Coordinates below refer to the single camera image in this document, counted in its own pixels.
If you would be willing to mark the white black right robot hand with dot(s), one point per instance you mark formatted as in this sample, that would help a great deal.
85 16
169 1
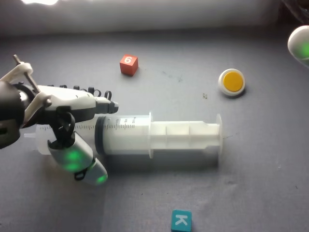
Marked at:
299 46

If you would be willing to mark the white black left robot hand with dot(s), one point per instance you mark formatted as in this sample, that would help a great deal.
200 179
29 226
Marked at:
72 101

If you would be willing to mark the large translucent plastic syringe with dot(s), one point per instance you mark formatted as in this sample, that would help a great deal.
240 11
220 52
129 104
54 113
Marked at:
125 137

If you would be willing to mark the red block with number six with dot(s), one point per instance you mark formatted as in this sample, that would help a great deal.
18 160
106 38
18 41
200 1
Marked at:
128 66

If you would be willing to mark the yellow white round push button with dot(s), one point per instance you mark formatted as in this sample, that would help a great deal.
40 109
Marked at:
232 81

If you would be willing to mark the grey table cloth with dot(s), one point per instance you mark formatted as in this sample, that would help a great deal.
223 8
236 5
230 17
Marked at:
144 188

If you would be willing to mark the teal block with letter K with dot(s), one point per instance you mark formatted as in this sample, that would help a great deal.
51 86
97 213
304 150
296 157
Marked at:
181 221

